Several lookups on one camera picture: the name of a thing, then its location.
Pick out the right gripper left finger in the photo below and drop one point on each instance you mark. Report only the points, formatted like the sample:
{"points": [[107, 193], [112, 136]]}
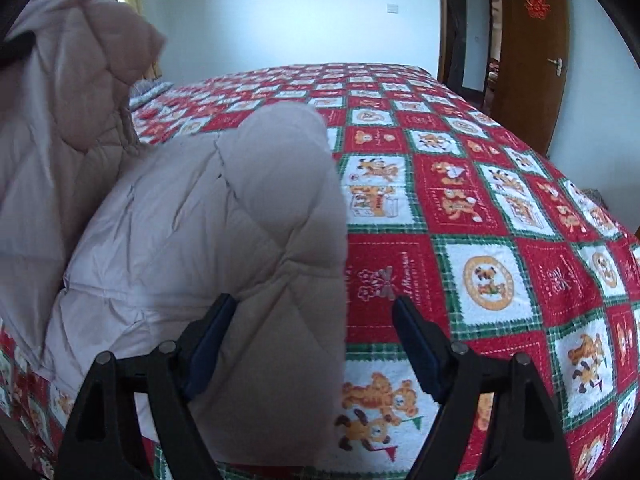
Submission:
{"points": [[103, 439]]}

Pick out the beige quilted puffer jacket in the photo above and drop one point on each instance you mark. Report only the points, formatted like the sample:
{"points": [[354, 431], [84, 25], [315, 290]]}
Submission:
{"points": [[108, 243]]}

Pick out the red patchwork cartoon bedspread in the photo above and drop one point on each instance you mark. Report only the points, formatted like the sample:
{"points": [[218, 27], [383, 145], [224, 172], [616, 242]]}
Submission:
{"points": [[487, 238]]}

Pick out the grey cloth on floor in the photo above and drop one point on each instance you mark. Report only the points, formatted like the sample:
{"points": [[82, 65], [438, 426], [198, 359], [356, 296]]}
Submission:
{"points": [[596, 197]]}

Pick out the grey striped pillow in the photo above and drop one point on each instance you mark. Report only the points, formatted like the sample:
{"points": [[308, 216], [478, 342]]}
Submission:
{"points": [[146, 90]]}

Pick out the brown wooden door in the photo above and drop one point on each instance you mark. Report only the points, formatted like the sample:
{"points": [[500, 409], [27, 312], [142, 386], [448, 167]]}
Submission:
{"points": [[528, 95]]}

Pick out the red double happiness decoration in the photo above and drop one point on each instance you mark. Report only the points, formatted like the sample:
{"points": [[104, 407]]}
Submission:
{"points": [[537, 9]]}

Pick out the silver door handle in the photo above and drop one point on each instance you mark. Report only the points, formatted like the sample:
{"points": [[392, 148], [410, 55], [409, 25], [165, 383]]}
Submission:
{"points": [[558, 65]]}

